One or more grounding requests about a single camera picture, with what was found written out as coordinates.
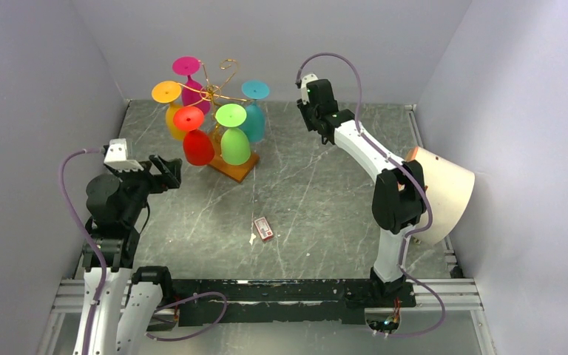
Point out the blue plastic wine glass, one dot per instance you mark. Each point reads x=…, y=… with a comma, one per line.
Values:
x=254, y=124

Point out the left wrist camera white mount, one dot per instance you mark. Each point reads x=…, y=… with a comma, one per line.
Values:
x=118, y=157

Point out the pink plastic wine glass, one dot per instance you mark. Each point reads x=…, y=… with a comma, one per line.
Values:
x=191, y=95

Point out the red plastic wine glass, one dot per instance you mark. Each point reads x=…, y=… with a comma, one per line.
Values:
x=197, y=146

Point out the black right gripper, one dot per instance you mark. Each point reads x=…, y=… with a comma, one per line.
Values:
x=303, y=109

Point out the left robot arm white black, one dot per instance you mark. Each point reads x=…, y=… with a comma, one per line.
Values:
x=119, y=301

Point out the cream drum-shaped toy box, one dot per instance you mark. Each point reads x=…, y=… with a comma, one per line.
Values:
x=449, y=188

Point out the small red white card box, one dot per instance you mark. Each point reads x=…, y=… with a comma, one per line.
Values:
x=264, y=229

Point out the green plastic wine glass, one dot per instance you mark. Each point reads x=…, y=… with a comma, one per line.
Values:
x=234, y=144

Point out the gold wire wine glass rack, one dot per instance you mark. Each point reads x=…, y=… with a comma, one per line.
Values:
x=213, y=93

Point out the aluminium frame rail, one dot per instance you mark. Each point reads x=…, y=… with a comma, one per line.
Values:
x=454, y=294

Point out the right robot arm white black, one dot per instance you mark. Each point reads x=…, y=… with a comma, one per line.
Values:
x=399, y=201

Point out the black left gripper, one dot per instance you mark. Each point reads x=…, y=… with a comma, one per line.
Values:
x=159, y=183

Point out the orange plastic wine glass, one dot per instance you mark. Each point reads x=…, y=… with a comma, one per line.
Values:
x=167, y=92

